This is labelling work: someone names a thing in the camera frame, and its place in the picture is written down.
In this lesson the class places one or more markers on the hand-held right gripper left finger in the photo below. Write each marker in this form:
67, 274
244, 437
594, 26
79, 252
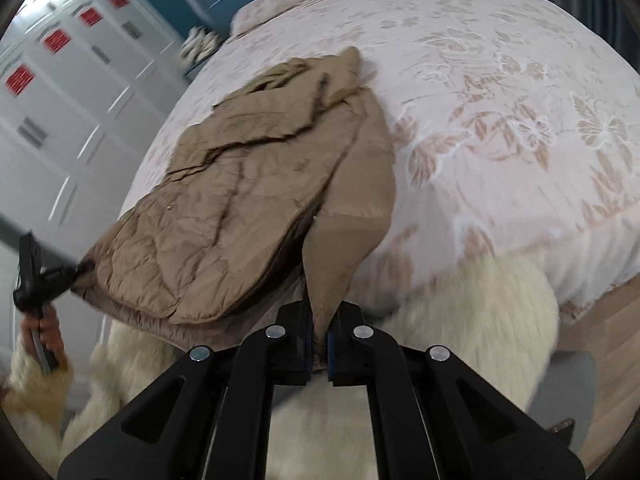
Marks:
300, 360

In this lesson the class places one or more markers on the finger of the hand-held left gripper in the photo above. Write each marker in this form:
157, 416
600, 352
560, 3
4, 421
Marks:
62, 277

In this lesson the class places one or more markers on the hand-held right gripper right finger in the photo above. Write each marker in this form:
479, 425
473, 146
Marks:
337, 360

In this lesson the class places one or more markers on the tan quilted jacket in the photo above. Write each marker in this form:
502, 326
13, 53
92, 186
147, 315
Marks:
225, 210

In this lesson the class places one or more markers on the pile of pale clothes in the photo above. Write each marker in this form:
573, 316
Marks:
200, 45

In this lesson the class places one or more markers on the person's left hand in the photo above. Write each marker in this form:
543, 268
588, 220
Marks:
52, 335

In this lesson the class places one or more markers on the white wardrobe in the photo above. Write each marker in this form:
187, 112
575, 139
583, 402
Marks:
75, 135

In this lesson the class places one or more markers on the red paper decal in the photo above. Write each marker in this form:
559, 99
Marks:
119, 0
20, 79
91, 16
56, 40

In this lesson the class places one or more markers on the grey nightstand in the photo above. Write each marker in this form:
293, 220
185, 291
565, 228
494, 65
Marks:
195, 72

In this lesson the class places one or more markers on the bed with floral cover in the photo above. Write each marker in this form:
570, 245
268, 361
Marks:
500, 135

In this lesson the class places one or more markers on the blue upholstered bed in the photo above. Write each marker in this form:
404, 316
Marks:
210, 5

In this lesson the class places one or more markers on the floral print pillow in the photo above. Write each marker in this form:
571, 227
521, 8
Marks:
285, 5

